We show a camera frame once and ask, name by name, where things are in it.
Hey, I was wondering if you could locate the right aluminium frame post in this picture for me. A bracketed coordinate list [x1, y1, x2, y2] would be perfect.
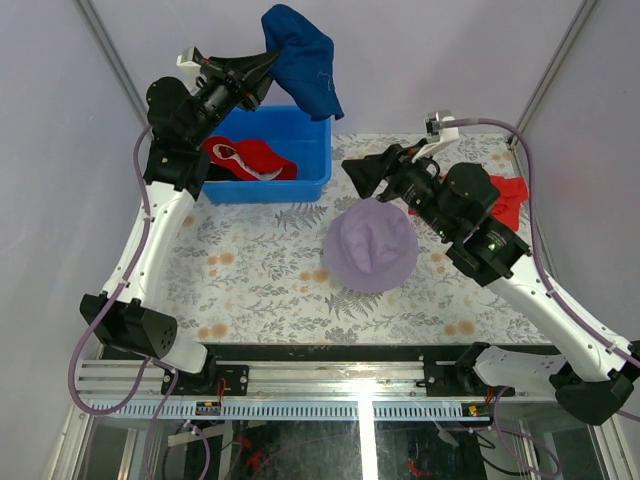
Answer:
[516, 0, 601, 144]

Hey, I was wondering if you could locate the aluminium frame post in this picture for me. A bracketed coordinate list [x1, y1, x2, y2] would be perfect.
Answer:
[73, 0, 148, 126]
[516, 0, 601, 144]

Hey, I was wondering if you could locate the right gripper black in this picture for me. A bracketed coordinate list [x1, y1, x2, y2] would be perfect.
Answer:
[341, 137, 456, 240]

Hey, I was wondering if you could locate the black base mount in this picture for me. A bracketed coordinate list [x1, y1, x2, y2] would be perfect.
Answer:
[170, 360, 250, 399]
[417, 342, 490, 398]

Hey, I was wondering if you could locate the navy blue hat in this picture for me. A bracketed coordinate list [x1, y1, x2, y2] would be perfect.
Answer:
[261, 4, 344, 122]

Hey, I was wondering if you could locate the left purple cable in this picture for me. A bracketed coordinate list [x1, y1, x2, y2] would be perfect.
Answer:
[67, 124, 211, 480]

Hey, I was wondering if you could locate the blue white cable duct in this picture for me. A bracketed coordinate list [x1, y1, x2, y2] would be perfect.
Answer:
[112, 400, 489, 422]

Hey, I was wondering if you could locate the left aluminium frame post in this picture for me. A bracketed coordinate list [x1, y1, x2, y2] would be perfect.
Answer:
[73, 0, 148, 126]

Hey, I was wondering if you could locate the purple cable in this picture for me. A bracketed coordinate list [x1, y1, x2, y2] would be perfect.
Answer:
[439, 116, 640, 476]
[67, 124, 211, 480]

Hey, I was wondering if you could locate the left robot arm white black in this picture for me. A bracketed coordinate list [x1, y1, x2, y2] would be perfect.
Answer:
[80, 47, 279, 395]

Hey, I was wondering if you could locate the red cloth hat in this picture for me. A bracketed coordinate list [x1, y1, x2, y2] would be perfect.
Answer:
[409, 173, 529, 235]

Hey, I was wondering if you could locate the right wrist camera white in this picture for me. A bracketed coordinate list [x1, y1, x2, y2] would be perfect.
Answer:
[421, 110, 459, 157]

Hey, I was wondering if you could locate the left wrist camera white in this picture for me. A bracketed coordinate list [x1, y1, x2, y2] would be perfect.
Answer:
[176, 46, 203, 68]

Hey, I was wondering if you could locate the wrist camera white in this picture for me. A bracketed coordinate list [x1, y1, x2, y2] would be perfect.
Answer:
[176, 46, 203, 68]
[421, 110, 459, 157]

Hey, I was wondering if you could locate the floral table mat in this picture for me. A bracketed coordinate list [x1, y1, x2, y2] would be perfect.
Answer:
[115, 132, 571, 346]

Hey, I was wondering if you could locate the red cap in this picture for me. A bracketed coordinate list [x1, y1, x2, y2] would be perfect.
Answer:
[203, 136, 298, 182]

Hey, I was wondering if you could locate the lilac bucket hat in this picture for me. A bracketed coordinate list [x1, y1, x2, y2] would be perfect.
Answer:
[323, 198, 419, 294]

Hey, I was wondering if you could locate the blue plastic bin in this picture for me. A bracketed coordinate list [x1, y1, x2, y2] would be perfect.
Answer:
[202, 106, 332, 204]

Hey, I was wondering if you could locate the aluminium front rail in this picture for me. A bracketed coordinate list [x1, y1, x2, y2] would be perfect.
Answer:
[77, 360, 428, 401]

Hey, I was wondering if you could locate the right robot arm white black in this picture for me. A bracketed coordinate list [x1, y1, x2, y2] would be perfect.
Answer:
[342, 143, 639, 425]

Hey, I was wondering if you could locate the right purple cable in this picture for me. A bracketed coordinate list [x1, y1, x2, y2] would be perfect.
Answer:
[439, 116, 640, 476]

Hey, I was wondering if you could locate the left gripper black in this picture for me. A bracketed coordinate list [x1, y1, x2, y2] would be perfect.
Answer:
[183, 46, 278, 147]

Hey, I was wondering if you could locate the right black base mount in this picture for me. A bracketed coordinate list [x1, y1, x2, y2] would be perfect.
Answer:
[417, 342, 490, 398]

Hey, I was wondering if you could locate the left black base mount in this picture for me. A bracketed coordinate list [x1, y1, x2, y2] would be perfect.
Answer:
[170, 360, 250, 399]

